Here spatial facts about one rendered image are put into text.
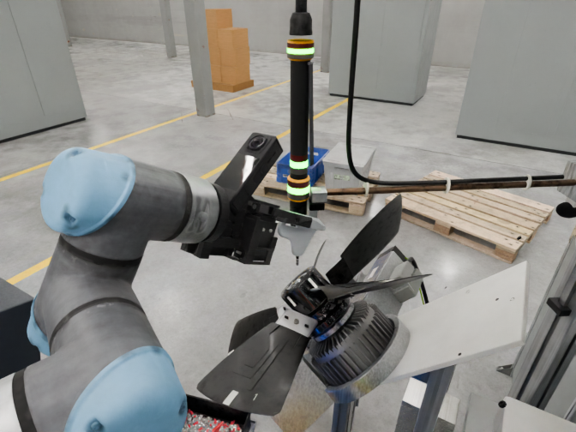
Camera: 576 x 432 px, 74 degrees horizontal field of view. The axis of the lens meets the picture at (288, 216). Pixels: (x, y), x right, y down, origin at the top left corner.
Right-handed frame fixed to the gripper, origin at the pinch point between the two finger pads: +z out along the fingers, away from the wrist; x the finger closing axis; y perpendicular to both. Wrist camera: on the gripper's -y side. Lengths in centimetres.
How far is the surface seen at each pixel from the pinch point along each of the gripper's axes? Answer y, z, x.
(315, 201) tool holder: -3.3, 13.5, -6.0
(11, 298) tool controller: 39, -9, -67
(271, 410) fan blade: 36.0, 10.1, -0.7
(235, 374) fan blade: 36.3, 13.8, -13.4
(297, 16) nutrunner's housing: -29.3, -5.4, -6.3
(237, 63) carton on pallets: -257, 518, -599
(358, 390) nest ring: 36, 35, 6
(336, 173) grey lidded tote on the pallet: -41, 277, -152
